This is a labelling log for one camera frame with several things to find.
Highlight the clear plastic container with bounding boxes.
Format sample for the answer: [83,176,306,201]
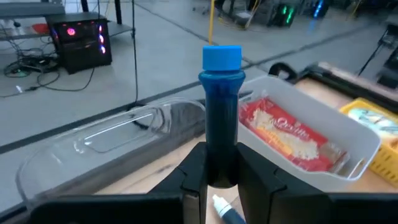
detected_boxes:
[15,98,206,208]

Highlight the black cable with loop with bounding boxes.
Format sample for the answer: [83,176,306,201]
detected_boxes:
[267,61,300,82]

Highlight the grey shelf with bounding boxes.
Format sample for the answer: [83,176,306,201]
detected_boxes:
[0,1,66,19]

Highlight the yellow plastic basket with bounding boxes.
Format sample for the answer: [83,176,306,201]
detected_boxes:
[338,97,398,189]

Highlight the black hanging cable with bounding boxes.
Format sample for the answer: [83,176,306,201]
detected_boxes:
[131,0,140,105]

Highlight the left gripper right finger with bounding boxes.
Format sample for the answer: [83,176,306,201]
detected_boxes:
[238,141,398,224]

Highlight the red round object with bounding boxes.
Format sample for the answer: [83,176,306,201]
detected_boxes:
[32,23,50,34]

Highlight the yellow cable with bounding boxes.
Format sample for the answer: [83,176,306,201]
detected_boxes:
[208,0,216,46]

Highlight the grey plastic bin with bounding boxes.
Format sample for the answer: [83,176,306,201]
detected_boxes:
[238,75,382,192]

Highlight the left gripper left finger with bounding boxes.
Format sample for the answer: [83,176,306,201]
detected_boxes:
[29,141,208,224]

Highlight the black floor cable bundle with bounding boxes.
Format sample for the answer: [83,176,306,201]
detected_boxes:
[0,46,96,99]

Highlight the black computer green lights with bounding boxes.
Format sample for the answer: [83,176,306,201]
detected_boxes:
[270,2,298,28]

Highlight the black computer tower pink lights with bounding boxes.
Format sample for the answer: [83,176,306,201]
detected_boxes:
[45,12,113,75]

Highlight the black computer blue lights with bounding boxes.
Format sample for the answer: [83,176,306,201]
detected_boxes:
[309,0,329,19]

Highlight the red popcorn bag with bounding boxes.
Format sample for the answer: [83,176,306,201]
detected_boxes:
[238,96,351,174]

